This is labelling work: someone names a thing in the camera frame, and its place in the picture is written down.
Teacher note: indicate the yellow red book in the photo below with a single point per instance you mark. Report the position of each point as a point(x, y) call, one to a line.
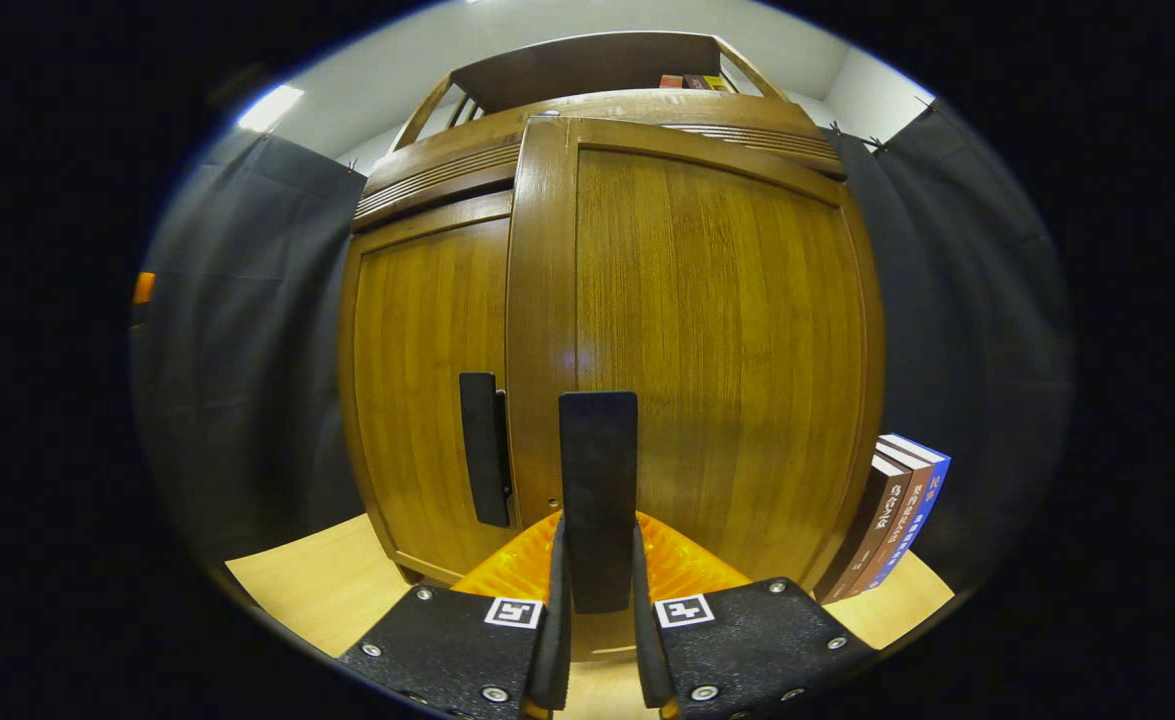
point(715, 83)

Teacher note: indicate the small ceiling light panel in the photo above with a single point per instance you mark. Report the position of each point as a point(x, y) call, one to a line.
point(269, 108)

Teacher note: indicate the red-brown book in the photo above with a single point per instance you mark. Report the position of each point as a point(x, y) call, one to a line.
point(902, 520)

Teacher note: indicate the wooden double-door shoe cabinet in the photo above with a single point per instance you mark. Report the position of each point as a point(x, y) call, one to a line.
point(587, 60)

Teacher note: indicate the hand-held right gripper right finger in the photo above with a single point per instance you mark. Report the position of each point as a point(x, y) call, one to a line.
point(644, 630)

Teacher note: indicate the wooden cabinet door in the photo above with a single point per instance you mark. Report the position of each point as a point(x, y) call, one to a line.
point(727, 350)
point(427, 380)

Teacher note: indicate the blue book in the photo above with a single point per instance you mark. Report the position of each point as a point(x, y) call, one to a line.
point(922, 510)

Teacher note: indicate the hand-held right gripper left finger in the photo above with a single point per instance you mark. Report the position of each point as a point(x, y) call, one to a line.
point(559, 620)

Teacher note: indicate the dark brown book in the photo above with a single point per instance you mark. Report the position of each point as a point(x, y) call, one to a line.
point(694, 81)

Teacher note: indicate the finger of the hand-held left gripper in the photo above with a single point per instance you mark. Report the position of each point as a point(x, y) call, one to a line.
point(144, 288)

